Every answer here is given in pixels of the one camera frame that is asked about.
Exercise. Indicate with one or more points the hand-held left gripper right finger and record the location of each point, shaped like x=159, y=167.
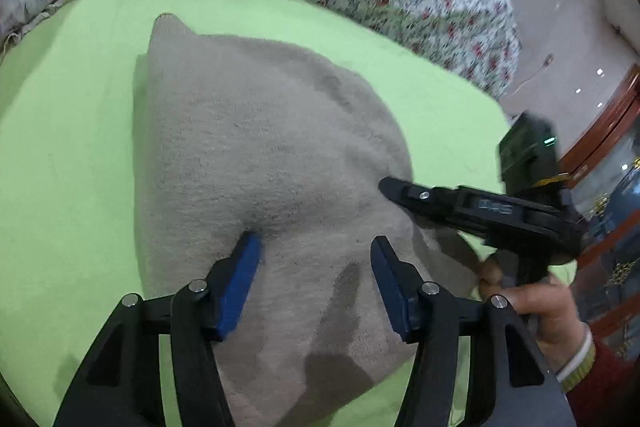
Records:
x=392, y=282

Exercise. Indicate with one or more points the person's right hand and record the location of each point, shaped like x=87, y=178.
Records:
x=555, y=312

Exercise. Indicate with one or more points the beige patterned knit sweater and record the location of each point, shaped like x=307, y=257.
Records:
x=250, y=132

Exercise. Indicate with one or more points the wooden glass cabinet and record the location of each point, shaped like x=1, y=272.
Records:
x=610, y=207

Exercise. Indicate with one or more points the lime green bed sheet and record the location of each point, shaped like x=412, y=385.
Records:
x=60, y=157

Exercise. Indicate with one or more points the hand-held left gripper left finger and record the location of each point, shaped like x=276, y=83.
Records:
x=240, y=277

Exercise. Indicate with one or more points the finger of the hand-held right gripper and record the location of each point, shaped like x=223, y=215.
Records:
x=425, y=202

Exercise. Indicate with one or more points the person's right forearm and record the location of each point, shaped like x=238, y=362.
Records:
x=600, y=377

